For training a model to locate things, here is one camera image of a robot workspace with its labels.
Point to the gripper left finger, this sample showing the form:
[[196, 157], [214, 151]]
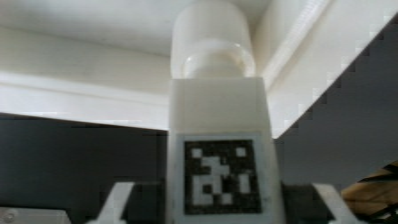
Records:
[[111, 213]]

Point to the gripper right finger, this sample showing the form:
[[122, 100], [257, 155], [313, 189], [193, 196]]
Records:
[[337, 205]]

